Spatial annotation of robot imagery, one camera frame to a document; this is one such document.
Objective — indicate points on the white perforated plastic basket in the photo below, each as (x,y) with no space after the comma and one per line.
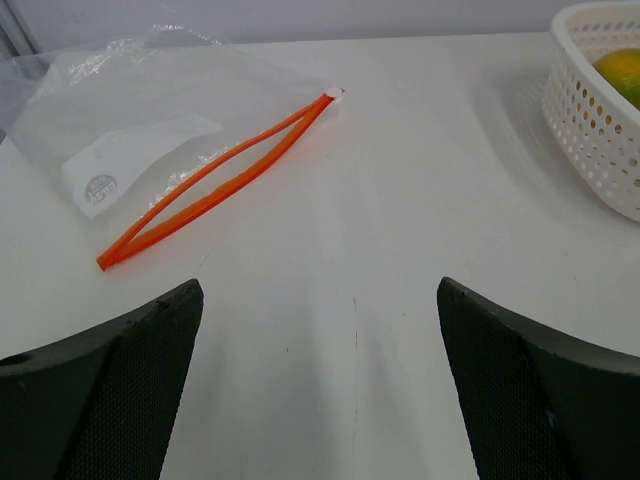
(595,126)

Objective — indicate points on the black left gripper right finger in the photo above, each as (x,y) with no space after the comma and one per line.
(538,403)

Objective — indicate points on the clear zip bag orange zipper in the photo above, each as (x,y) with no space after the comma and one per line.
(142,135)

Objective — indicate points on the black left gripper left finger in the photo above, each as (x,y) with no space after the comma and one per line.
(101,404)

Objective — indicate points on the green yellow mango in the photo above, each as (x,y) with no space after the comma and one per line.
(621,69)

